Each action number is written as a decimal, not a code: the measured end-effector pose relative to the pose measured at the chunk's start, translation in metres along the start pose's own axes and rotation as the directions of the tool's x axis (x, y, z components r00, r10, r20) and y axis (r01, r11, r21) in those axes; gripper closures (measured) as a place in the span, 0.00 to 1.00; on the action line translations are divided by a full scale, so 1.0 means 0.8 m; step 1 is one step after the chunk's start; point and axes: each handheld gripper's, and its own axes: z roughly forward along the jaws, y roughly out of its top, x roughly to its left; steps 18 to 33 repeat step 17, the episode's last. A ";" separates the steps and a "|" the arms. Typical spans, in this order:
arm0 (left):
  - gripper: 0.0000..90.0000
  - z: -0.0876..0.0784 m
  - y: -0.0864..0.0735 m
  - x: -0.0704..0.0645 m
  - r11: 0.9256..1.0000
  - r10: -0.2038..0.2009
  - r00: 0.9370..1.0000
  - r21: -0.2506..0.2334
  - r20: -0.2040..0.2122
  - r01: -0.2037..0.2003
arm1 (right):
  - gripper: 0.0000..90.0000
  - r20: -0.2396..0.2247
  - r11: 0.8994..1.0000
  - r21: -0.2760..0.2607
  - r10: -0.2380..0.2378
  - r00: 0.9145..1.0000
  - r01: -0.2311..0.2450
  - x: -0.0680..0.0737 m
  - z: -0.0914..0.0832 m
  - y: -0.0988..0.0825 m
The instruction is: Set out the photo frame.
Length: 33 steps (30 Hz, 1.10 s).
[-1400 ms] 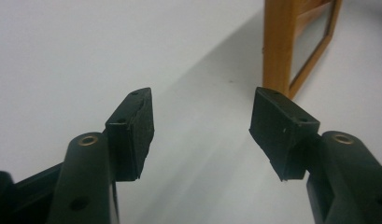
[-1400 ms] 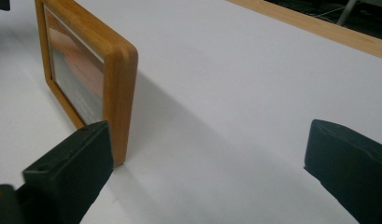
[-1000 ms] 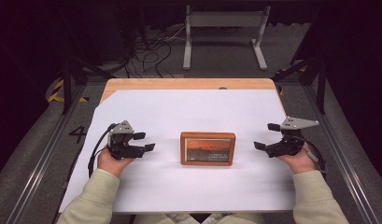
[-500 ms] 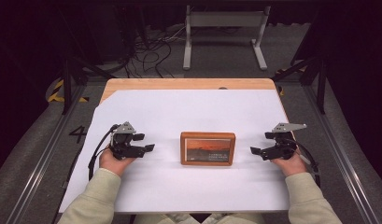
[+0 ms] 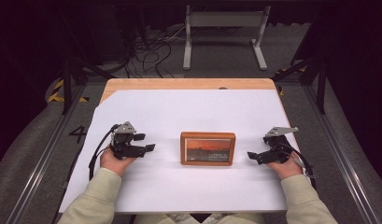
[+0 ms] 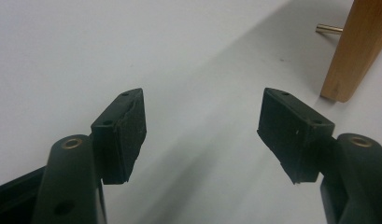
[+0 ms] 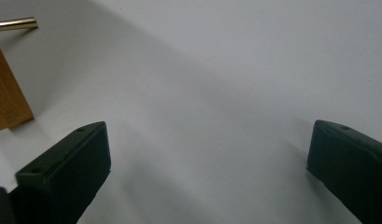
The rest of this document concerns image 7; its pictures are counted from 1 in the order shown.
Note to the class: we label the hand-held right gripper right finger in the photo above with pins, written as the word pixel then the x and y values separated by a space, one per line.
pixel 353 168

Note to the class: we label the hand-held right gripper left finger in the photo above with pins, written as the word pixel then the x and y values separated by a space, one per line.
pixel 64 174

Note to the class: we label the wooden board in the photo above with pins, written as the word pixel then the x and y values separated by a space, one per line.
pixel 8 93

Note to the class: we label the metal pin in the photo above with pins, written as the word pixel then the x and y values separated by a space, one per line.
pixel 14 24

